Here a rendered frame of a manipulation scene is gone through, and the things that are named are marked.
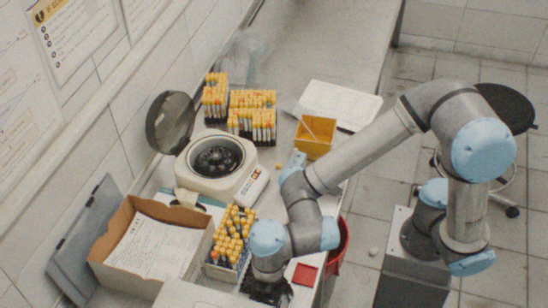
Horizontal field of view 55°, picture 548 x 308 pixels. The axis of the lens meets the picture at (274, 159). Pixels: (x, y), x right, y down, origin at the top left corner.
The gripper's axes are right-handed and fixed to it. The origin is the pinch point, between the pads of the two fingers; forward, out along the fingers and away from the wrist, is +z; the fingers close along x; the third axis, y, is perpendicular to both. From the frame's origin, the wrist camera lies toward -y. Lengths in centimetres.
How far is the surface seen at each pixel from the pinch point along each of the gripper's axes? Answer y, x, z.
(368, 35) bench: -144, -1, 12
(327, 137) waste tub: -75, -3, 11
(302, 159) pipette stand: -53, -7, 2
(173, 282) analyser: 10.5, -20.6, -17.6
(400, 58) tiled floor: -252, 10, 100
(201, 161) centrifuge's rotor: -42, -39, 2
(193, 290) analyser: 11.0, -15.4, -17.6
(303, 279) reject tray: -15.6, 3.9, 12.2
